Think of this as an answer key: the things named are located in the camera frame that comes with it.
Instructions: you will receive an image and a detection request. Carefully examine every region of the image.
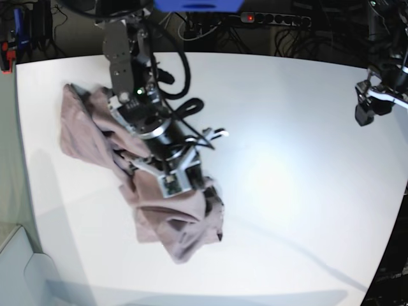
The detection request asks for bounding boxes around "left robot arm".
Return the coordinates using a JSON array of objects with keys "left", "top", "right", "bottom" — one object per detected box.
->
[{"left": 354, "top": 1, "right": 407, "bottom": 126}]

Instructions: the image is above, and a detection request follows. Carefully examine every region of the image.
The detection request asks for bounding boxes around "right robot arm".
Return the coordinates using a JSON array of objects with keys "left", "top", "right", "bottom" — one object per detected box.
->
[{"left": 94, "top": 1, "right": 214, "bottom": 197}]

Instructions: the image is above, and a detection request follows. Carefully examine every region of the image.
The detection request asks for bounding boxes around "black power strip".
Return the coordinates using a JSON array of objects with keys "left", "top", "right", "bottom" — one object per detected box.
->
[{"left": 240, "top": 12, "right": 312, "bottom": 29}]

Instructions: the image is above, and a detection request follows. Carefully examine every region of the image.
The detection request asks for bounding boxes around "red black clamp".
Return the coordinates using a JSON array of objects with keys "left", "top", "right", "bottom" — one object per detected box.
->
[{"left": 1, "top": 34, "right": 17, "bottom": 74}]

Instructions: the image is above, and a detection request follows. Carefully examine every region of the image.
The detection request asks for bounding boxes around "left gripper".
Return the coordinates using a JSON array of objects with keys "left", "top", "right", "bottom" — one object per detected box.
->
[{"left": 354, "top": 81, "right": 394, "bottom": 126}]

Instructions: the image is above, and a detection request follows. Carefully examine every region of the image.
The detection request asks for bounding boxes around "blue box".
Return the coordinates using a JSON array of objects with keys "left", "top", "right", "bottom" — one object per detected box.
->
[{"left": 154, "top": 0, "right": 244, "bottom": 13}]

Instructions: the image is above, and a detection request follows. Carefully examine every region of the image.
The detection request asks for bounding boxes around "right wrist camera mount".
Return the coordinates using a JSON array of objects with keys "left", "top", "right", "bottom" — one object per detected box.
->
[{"left": 130, "top": 127, "right": 230, "bottom": 199}]

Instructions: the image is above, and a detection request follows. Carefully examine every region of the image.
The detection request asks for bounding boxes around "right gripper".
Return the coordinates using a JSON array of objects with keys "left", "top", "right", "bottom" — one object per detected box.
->
[{"left": 152, "top": 127, "right": 211, "bottom": 189}]

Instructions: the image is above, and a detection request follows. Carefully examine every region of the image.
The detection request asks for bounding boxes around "pink t-shirt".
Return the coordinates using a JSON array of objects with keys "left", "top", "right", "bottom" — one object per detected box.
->
[{"left": 60, "top": 84, "right": 224, "bottom": 263}]

